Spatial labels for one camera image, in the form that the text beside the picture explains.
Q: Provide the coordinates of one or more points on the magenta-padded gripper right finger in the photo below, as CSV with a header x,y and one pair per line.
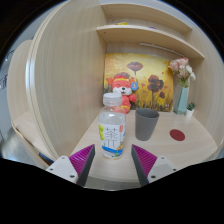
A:
x,y
160,167

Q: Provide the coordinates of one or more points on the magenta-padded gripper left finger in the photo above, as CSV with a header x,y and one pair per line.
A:
x,y
65,168

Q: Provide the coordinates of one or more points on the clear plastic drink bottle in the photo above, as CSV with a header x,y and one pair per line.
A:
x,y
112,133

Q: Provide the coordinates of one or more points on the flat round red coaster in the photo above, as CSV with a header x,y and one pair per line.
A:
x,y
177,135

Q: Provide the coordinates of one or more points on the grey plastic cup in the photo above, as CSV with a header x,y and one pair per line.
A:
x,y
146,125

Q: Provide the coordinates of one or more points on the small plant in white pot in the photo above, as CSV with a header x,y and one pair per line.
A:
x,y
190,111

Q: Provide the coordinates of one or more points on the teal faceted vase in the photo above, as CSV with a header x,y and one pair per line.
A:
x,y
182,100

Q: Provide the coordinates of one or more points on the red plush toy figure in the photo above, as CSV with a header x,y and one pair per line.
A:
x,y
122,88

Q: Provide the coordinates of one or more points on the yellow poppy flower painting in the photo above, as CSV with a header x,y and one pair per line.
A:
x,y
150,73

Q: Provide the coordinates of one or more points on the pink artificial flower bouquet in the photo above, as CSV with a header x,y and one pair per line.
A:
x,y
181,68

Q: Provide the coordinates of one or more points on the white light bar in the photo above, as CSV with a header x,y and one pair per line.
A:
x,y
161,48

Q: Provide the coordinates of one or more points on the light wooden desk shelf unit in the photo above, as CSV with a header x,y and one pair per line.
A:
x,y
143,33

